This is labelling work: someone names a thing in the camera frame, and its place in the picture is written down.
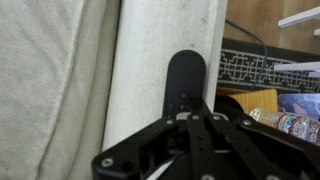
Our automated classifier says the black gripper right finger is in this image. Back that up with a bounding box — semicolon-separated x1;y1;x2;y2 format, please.
195;97;320;180

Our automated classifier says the black white patterned rug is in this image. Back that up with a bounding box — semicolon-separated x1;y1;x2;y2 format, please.
217;37;320;95

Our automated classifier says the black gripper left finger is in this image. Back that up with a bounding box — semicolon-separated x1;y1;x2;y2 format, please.
91;97;214;180

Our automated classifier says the clear plastic water bottle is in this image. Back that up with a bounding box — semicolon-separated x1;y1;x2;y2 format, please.
248;107;320;145

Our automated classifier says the black floor cable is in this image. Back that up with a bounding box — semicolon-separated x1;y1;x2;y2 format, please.
224;18;270;90

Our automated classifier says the black remote control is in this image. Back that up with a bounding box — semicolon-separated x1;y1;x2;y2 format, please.
162;49;209;122

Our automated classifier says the blue plastic bin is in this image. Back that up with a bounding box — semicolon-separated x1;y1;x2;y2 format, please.
277;92;320;122

